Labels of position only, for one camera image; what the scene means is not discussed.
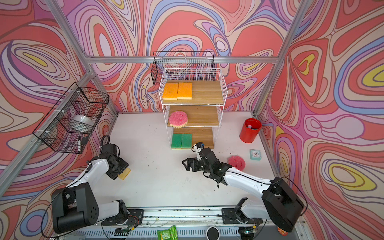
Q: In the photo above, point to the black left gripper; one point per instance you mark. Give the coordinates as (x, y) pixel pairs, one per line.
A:
(124, 165)

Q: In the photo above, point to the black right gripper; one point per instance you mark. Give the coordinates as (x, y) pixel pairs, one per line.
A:
(194, 161)

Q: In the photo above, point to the orange yellow sponge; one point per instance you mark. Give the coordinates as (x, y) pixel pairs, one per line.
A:
(170, 92)
(124, 174)
(185, 91)

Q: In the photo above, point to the yellow green sponge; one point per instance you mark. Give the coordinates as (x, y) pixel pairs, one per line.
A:
(176, 142)
(186, 141)

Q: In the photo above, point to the pink smiley sponge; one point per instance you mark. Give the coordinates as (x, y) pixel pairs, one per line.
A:
(178, 119)
(237, 162)

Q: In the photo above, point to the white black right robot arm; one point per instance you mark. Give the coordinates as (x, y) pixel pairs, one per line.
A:
(281, 204)

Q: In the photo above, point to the black marker in basket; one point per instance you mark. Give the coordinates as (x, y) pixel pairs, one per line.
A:
(79, 144)

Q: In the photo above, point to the silver bowl in basket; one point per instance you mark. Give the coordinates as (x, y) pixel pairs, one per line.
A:
(83, 119)

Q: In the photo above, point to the small mint alarm clock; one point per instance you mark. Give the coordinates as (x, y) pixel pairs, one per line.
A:
(255, 155)

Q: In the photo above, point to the red ribbed metal bucket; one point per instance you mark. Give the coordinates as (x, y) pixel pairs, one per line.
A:
(250, 130)

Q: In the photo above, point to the green snack packet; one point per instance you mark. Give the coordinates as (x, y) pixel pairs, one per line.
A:
(168, 234)

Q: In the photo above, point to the red round sticker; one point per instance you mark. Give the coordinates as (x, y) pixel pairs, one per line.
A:
(282, 232)

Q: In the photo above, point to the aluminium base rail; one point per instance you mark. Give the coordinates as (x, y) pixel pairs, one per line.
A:
(192, 223)

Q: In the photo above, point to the black wire basket left wall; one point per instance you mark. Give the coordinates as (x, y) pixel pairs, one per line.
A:
(59, 132)

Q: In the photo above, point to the black wire basket wall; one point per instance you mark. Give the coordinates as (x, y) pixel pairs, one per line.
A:
(182, 60)
(59, 132)

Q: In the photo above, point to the white wire wooden shelf rack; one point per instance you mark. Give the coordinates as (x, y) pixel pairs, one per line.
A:
(204, 110)

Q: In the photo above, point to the black wire basket back wall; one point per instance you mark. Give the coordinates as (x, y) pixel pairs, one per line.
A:
(182, 60)

